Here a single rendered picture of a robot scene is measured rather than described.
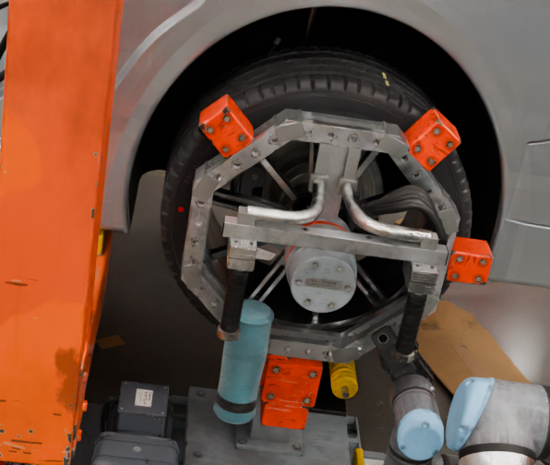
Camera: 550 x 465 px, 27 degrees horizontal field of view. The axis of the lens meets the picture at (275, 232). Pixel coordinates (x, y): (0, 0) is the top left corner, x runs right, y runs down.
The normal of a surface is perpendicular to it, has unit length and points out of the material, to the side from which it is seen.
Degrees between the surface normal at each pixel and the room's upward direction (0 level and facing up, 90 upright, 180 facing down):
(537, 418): 50
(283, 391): 90
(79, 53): 90
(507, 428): 35
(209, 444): 0
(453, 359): 1
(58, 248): 90
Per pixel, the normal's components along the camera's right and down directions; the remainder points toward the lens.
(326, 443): 0.16, -0.87
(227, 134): 0.02, 0.47
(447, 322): 0.25, -0.75
